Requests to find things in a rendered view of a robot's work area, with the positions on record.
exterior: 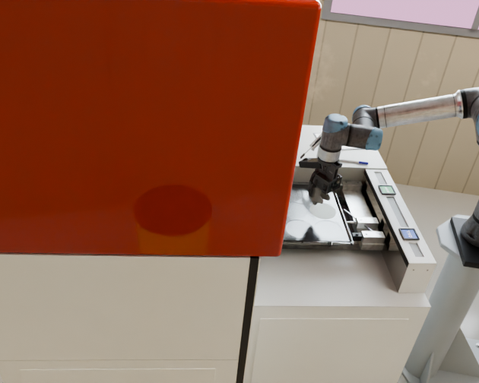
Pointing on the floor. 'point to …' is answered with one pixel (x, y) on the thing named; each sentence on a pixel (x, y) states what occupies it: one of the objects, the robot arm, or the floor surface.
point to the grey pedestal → (450, 325)
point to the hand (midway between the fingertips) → (314, 200)
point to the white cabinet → (331, 343)
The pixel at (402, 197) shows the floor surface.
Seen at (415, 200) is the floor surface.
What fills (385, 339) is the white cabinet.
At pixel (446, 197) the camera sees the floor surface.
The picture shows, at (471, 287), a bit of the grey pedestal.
